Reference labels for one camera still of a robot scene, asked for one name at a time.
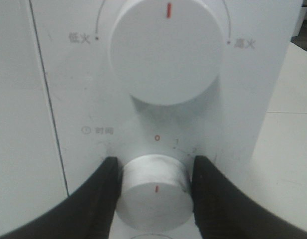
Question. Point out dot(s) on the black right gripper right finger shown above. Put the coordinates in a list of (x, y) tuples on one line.
[(222, 211)]

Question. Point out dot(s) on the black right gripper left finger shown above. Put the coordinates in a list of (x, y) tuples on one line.
[(86, 214)]

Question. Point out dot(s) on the white microwave oven body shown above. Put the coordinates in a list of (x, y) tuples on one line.
[(95, 117)]

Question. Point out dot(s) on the white round knob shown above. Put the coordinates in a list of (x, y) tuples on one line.
[(166, 52), (155, 194)]

